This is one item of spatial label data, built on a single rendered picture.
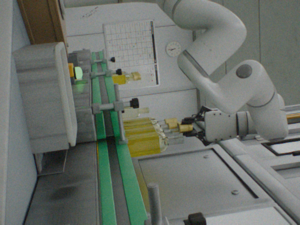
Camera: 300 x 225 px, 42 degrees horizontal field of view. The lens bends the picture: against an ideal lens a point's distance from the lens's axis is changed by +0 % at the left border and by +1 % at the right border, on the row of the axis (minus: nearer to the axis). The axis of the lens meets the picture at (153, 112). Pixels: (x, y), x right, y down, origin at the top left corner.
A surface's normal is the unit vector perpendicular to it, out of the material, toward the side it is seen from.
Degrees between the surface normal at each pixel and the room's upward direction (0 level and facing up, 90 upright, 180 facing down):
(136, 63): 90
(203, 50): 112
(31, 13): 90
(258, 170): 90
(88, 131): 90
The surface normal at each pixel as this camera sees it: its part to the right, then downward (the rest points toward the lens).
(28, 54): 0.15, 0.24
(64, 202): -0.10, -0.96
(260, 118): -0.49, 0.51
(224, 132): -0.11, 0.33
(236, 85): -0.26, -0.07
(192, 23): -0.25, 0.90
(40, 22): 0.18, 0.80
